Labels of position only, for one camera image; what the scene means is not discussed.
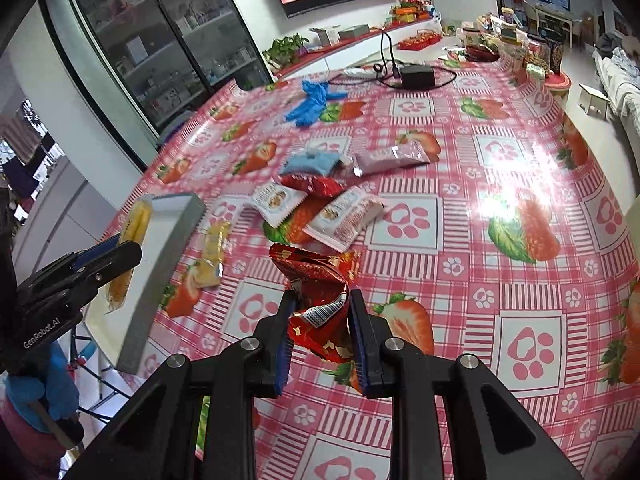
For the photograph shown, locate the red gold candy packet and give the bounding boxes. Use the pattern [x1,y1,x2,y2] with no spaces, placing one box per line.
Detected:
[269,244,360,363]

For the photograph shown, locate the white nougat packet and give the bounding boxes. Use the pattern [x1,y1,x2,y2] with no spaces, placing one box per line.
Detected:
[248,181,307,229]
[303,186,386,252]

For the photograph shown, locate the red snack packet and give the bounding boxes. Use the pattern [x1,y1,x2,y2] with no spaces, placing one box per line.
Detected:
[280,174,348,198]

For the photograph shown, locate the pink snack packet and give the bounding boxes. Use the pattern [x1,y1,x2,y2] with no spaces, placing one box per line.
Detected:
[354,141,430,177]

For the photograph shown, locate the blue snack packet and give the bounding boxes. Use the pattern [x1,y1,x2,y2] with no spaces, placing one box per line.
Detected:
[279,151,342,177]

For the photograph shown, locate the yellow snack bar packet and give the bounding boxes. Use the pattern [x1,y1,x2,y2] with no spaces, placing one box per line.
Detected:
[106,197,153,312]

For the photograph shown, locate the blue gloved left hand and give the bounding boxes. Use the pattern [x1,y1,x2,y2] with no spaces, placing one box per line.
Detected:
[6,342,79,434]

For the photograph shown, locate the grey white tray box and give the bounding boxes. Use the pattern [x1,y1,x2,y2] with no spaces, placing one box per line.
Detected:
[84,193,205,374]

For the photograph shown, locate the pink strawberry tablecloth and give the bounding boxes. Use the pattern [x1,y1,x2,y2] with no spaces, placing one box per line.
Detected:
[128,60,639,479]

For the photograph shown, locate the glass display cabinet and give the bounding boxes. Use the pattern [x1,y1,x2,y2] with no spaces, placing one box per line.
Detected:
[44,0,271,144]

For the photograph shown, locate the blue rubber gloves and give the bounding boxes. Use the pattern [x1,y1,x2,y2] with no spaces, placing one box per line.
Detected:
[285,79,347,128]

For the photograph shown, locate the green potted plant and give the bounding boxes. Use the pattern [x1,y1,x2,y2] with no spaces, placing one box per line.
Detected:
[262,32,308,72]

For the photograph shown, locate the black power adapter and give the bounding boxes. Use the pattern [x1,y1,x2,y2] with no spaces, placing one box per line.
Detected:
[399,65,436,90]

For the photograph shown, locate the white power strip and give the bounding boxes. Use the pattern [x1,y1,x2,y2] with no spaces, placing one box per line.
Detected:
[343,66,386,80]

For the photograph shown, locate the small white stool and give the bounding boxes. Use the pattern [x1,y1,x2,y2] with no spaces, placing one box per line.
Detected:
[578,84,610,120]

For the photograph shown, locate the red white tv console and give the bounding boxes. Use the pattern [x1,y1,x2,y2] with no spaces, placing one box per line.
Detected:
[273,18,442,79]

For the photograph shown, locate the cluttered coffee table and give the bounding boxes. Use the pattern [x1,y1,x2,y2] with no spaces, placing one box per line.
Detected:
[447,8,564,78]

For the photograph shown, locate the white sofa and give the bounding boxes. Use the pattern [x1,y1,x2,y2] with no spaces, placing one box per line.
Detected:
[592,47,640,166]

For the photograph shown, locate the black cable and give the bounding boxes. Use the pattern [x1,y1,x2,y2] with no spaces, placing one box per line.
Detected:
[327,29,458,91]

